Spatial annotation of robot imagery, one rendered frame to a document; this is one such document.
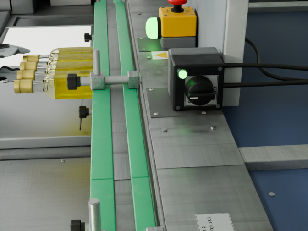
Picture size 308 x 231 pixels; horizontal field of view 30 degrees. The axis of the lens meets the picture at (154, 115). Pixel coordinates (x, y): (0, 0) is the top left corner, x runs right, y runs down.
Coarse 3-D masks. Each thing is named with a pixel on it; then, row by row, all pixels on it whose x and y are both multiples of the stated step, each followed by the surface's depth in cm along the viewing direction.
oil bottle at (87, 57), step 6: (60, 54) 151; (66, 54) 151; (72, 54) 151; (78, 54) 151; (84, 54) 151; (90, 54) 151; (48, 60) 149; (54, 60) 147; (60, 60) 147; (66, 60) 147; (72, 60) 147; (78, 60) 147; (84, 60) 147; (90, 60) 147
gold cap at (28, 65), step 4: (20, 64) 148; (24, 64) 148; (28, 64) 148; (32, 64) 148; (36, 64) 148; (20, 68) 148; (24, 68) 148; (28, 68) 148; (32, 68) 148; (36, 68) 148
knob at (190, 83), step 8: (192, 80) 88; (200, 80) 88; (208, 80) 89; (192, 88) 88; (200, 88) 88; (208, 88) 88; (192, 96) 87; (200, 96) 87; (208, 96) 87; (200, 104) 89
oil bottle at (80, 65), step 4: (52, 64) 145; (56, 64) 144; (60, 64) 144; (64, 64) 144; (68, 64) 144; (72, 64) 144; (76, 64) 144; (80, 64) 144; (84, 64) 144; (88, 64) 144; (92, 64) 144; (48, 68) 143; (52, 68) 142; (56, 68) 142; (60, 68) 142; (64, 68) 142; (68, 68) 142; (72, 68) 142; (76, 68) 142; (80, 68) 142; (84, 68) 142; (88, 68) 142; (92, 68) 142; (44, 72) 143; (48, 72) 142; (44, 76) 143
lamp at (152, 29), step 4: (148, 20) 117; (152, 20) 117; (156, 20) 117; (160, 20) 117; (148, 24) 117; (152, 24) 116; (156, 24) 116; (160, 24) 116; (148, 28) 116; (152, 28) 116; (156, 28) 116; (160, 28) 116; (148, 32) 117; (152, 32) 116; (156, 32) 117; (160, 32) 117; (148, 36) 118; (152, 36) 117; (156, 36) 117; (160, 36) 117
